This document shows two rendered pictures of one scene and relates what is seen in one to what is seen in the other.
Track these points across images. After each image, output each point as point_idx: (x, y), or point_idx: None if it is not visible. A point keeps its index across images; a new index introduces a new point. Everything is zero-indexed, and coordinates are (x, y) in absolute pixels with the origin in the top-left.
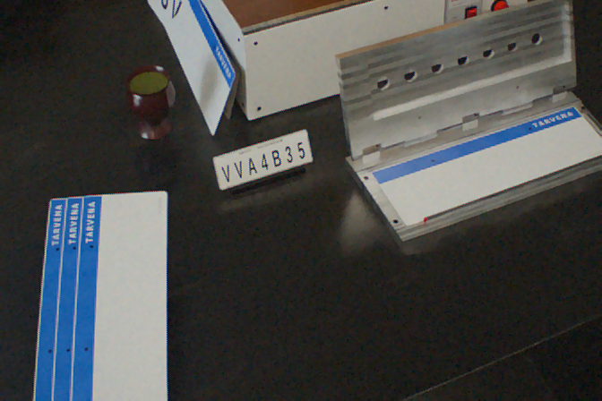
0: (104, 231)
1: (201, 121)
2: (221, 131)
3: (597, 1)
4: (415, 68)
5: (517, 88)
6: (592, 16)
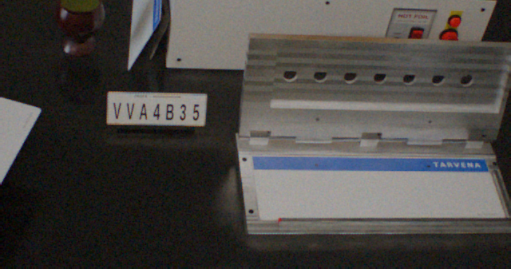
0: None
1: (124, 53)
2: (138, 69)
3: None
4: (326, 70)
5: (429, 122)
6: None
